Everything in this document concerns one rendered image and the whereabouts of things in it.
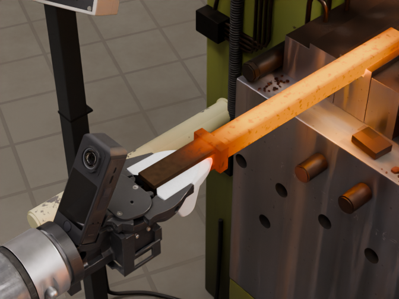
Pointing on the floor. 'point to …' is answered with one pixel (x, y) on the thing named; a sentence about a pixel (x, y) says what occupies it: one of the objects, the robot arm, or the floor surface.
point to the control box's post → (71, 104)
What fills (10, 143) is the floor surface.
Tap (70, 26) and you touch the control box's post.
